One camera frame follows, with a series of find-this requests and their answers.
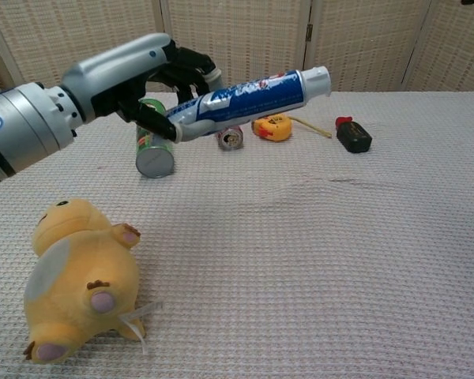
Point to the white woven tablecloth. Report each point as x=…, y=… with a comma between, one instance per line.
x=300, y=256

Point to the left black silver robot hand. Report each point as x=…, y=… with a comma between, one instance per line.
x=114, y=75

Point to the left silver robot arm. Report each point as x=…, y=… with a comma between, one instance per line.
x=21, y=126

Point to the black bottle with red cap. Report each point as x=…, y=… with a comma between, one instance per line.
x=354, y=138

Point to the yellow plush duck toy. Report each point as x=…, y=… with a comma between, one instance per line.
x=83, y=276

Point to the blue white toothpaste tube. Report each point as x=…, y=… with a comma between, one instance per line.
x=256, y=98

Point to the green Pringles can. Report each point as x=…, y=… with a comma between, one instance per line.
x=155, y=160

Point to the red soda can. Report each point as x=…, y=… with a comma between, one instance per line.
x=231, y=139

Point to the yellow tape measure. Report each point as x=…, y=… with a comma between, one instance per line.
x=274, y=128

